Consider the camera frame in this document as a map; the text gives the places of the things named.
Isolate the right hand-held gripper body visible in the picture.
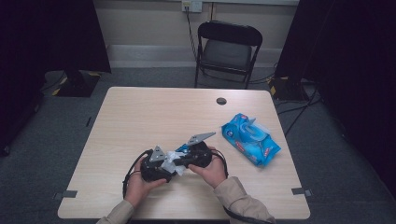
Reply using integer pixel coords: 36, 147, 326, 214
181, 132, 217, 169

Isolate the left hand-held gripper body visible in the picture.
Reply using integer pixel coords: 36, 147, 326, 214
139, 145, 176, 183

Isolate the white wet wipe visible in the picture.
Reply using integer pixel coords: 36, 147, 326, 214
160, 150, 188, 176

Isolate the blue wet wipes pack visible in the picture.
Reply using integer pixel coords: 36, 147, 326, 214
221, 112, 282, 167

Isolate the person's right hand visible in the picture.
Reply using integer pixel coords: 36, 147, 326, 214
187, 146, 228, 189

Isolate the person's left hand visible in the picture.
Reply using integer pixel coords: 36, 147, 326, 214
123, 155, 167, 209

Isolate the grey tape piece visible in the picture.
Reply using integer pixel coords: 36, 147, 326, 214
291, 187, 313, 198
52, 189, 78, 201

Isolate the black stand base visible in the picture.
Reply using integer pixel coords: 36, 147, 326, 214
55, 69, 101, 98
269, 76, 309, 102

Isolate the black folding chair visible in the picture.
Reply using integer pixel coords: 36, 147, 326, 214
194, 21, 263, 90

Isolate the black curtain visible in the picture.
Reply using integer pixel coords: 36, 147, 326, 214
275, 0, 396, 197
0, 0, 112, 157

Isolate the left hand-held gripper cable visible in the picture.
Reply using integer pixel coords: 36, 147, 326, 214
122, 148, 153, 200

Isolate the hand-held gripper cable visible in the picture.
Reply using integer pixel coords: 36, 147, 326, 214
122, 148, 153, 200
209, 148, 265, 224

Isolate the right hand-held gripper cable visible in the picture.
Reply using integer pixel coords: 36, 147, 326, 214
209, 148, 265, 224

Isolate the black floor cable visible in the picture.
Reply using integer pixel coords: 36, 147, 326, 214
276, 97, 322, 116
284, 88, 318, 137
248, 63, 278, 84
40, 71, 68, 92

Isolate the black wall socket cable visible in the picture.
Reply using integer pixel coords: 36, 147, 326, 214
185, 7, 200, 63

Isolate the white wall socket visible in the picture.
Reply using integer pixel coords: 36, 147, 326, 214
181, 0, 204, 13

